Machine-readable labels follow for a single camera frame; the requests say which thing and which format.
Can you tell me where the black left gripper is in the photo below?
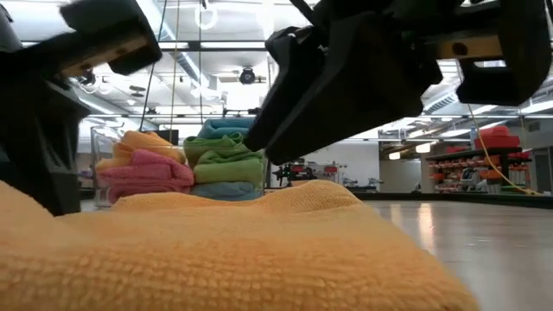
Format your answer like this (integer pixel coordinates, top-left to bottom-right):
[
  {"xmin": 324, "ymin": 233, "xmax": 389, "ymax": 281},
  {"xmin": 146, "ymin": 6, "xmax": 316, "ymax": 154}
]
[{"xmin": 0, "ymin": 0, "xmax": 163, "ymax": 218}]

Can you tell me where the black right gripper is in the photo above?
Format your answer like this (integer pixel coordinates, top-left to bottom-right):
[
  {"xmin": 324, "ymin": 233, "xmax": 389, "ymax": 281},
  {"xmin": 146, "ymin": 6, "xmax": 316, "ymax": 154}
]
[{"xmin": 388, "ymin": 0, "xmax": 553, "ymax": 107}]

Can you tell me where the blue microfiber towel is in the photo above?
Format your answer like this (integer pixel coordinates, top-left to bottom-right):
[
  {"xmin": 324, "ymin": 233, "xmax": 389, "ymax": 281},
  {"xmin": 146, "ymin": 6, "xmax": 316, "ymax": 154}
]
[
  {"xmin": 188, "ymin": 181, "xmax": 264, "ymax": 203},
  {"xmin": 197, "ymin": 117, "xmax": 258, "ymax": 140}
]

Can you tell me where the green microfiber towel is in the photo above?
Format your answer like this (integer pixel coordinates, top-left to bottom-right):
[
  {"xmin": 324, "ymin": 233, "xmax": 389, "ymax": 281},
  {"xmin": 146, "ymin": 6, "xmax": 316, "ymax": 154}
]
[
  {"xmin": 182, "ymin": 132, "xmax": 265, "ymax": 168},
  {"xmin": 193, "ymin": 157, "xmax": 265, "ymax": 187}
]

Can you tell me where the pink microfiber towel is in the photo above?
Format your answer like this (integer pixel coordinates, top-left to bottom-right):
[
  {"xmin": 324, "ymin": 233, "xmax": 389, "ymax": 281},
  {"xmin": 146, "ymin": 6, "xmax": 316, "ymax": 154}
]
[
  {"xmin": 98, "ymin": 149, "xmax": 195, "ymax": 187},
  {"xmin": 106, "ymin": 183, "xmax": 194, "ymax": 205}
]

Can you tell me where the orange microfiber towel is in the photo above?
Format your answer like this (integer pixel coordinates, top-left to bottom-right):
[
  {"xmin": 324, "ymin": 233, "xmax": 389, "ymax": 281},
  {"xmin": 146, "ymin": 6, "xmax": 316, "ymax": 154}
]
[
  {"xmin": 94, "ymin": 130, "xmax": 188, "ymax": 173},
  {"xmin": 0, "ymin": 179, "xmax": 481, "ymax": 311}
]

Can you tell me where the black ceiling spotlight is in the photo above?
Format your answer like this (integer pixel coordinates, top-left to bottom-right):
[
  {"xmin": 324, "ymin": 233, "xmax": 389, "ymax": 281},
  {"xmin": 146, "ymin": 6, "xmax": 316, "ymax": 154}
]
[{"xmin": 238, "ymin": 66, "xmax": 257, "ymax": 86}]

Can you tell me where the clear plastic bin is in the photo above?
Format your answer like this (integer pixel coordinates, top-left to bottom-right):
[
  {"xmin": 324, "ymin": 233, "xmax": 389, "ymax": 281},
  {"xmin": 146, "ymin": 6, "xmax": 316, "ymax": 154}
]
[{"xmin": 89, "ymin": 124, "xmax": 272, "ymax": 209}]

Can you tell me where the long black ceiling beam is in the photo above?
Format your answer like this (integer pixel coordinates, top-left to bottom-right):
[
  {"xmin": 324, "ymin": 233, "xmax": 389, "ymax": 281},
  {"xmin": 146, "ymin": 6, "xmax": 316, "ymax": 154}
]
[{"xmin": 157, "ymin": 40, "xmax": 269, "ymax": 54}]

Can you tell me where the black ceiling-mounted device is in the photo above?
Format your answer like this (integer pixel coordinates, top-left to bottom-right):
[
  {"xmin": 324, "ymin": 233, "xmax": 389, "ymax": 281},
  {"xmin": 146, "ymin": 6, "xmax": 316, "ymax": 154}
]
[{"xmin": 77, "ymin": 68, "xmax": 99, "ymax": 87}]

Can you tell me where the white shelf with red bins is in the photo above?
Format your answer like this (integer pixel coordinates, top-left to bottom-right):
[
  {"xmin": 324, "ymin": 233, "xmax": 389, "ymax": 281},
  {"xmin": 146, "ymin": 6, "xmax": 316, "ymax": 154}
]
[{"xmin": 302, "ymin": 162, "xmax": 346, "ymax": 185}]

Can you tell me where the black and red machine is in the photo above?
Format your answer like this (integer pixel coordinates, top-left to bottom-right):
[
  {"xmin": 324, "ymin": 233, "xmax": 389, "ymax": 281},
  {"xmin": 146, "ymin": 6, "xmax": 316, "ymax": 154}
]
[{"xmin": 271, "ymin": 162, "xmax": 319, "ymax": 187}]

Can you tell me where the black computer monitor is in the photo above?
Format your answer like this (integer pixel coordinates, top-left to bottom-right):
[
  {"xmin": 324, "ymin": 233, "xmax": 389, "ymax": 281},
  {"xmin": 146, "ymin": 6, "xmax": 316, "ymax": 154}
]
[{"xmin": 155, "ymin": 129, "xmax": 180, "ymax": 146}]

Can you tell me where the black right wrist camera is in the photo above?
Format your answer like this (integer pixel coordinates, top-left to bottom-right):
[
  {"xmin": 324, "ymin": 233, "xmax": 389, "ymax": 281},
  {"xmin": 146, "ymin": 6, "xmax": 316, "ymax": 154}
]
[{"xmin": 311, "ymin": 0, "xmax": 392, "ymax": 28}]

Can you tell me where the white hanging ring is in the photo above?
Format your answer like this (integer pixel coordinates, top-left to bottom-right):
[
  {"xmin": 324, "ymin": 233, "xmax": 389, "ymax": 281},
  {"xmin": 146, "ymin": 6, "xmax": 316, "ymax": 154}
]
[{"xmin": 194, "ymin": 0, "xmax": 219, "ymax": 31}]

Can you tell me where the yellow hanging rope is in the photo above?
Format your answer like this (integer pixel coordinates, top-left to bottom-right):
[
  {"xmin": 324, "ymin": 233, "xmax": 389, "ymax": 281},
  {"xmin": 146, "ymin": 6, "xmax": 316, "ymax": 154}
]
[
  {"xmin": 466, "ymin": 103, "xmax": 541, "ymax": 196},
  {"xmin": 167, "ymin": 0, "xmax": 181, "ymax": 131}
]

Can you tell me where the black hanging cable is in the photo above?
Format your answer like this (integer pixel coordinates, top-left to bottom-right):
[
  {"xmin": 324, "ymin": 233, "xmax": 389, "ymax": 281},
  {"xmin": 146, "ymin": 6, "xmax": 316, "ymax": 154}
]
[{"xmin": 137, "ymin": 0, "xmax": 168, "ymax": 132}]

